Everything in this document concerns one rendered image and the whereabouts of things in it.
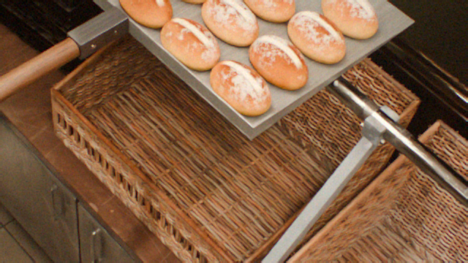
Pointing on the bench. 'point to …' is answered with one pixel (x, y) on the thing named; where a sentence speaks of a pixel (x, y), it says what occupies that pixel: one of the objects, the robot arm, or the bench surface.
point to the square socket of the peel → (99, 31)
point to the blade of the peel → (322, 74)
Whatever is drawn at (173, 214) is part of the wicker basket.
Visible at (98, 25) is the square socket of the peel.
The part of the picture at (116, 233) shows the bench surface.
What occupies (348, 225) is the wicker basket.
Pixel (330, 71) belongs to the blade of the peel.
